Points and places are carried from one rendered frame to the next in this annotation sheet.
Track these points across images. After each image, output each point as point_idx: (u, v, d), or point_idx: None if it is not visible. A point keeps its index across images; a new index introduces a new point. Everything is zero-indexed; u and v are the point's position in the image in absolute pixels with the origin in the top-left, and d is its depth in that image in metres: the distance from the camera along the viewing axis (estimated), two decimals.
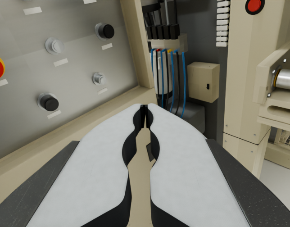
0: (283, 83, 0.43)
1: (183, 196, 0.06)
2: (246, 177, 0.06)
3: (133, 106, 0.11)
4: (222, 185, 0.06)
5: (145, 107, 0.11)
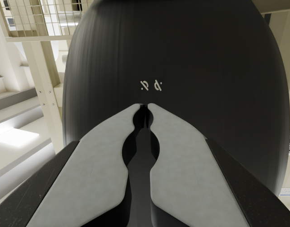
0: None
1: (183, 196, 0.06)
2: (246, 177, 0.06)
3: (133, 106, 0.11)
4: (222, 185, 0.06)
5: (145, 107, 0.11)
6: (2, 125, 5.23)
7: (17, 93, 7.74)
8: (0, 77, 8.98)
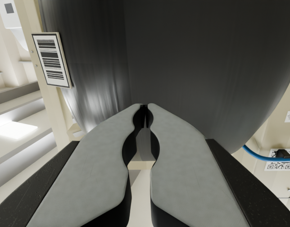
0: None
1: (183, 196, 0.06)
2: (246, 177, 0.06)
3: (133, 106, 0.11)
4: (222, 185, 0.06)
5: (145, 107, 0.11)
6: (1, 118, 5.18)
7: (15, 87, 7.68)
8: None
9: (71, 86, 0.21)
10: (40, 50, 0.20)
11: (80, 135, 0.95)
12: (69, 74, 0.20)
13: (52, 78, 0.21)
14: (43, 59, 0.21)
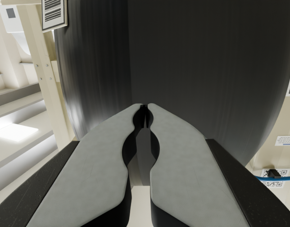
0: None
1: (183, 196, 0.06)
2: (246, 177, 0.06)
3: (133, 106, 0.11)
4: (222, 185, 0.06)
5: (145, 107, 0.11)
6: (2, 120, 5.21)
7: (16, 89, 7.72)
8: None
9: (66, 22, 0.20)
10: None
11: None
12: (66, 10, 0.20)
13: (49, 20, 0.21)
14: (45, 2, 0.21)
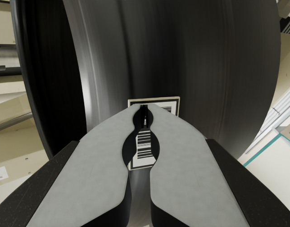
0: None
1: (183, 196, 0.06)
2: (246, 177, 0.06)
3: (133, 106, 0.11)
4: (222, 185, 0.06)
5: (145, 107, 0.11)
6: None
7: None
8: None
9: None
10: None
11: None
12: None
13: (146, 156, 0.15)
14: (140, 134, 0.14)
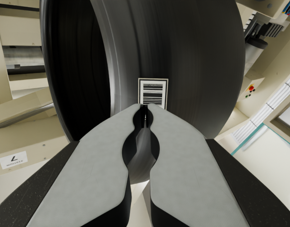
0: None
1: (183, 196, 0.06)
2: (246, 177, 0.06)
3: (133, 106, 0.11)
4: (222, 185, 0.06)
5: (145, 107, 0.11)
6: None
7: None
8: None
9: None
10: (143, 91, 0.25)
11: None
12: (166, 109, 0.26)
13: None
14: (144, 98, 0.25)
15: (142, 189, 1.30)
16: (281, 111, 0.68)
